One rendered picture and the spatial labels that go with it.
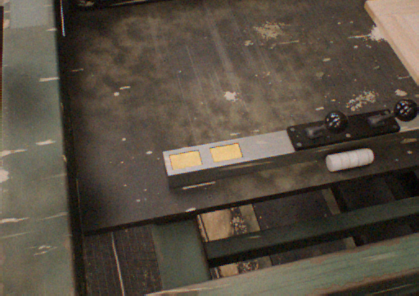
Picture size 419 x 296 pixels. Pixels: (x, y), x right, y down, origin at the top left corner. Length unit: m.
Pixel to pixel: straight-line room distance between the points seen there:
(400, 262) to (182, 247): 0.34
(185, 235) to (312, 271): 0.22
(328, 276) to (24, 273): 0.41
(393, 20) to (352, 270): 0.64
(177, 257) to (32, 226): 0.24
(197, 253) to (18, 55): 0.48
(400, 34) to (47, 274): 0.87
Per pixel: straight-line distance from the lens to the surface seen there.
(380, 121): 0.90
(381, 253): 0.78
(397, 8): 1.24
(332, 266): 0.75
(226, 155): 0.83
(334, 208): 2.59
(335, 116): 0.76
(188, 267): 0.81
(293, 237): 0.87
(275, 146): 0.85
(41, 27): 1.01
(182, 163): 0.82
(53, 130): 0.82
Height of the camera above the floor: 2.11
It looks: 33 degrees down
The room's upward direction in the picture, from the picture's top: 78 degrees counter-clockwise
